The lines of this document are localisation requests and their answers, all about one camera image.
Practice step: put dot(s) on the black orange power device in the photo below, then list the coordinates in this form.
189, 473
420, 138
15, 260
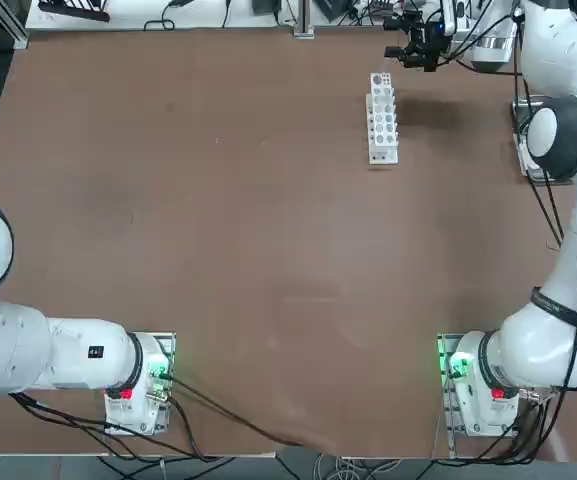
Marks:
379, 4

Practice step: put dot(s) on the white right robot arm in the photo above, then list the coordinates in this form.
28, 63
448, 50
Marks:
543, 345

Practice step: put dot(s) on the aluminium post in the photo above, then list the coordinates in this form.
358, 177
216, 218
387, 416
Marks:
304, 20

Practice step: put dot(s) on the white test tube rack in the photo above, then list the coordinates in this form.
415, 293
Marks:
383, 125

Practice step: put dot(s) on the ribbed black power adapter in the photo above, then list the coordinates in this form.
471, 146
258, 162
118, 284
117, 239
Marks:
333, 9

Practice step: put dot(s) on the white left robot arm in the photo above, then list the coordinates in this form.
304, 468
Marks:
18, 345

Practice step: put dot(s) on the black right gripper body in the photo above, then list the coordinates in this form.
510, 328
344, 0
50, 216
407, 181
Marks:
430, 45

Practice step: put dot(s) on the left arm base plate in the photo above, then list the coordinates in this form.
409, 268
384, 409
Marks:
168, 340

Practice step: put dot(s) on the steel tray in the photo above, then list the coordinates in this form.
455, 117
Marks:
518, 120

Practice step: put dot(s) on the glass test tube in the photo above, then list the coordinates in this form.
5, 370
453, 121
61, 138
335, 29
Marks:
384, 70

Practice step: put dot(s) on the aluminium frame rail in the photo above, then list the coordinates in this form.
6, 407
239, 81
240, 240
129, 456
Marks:
3, 20

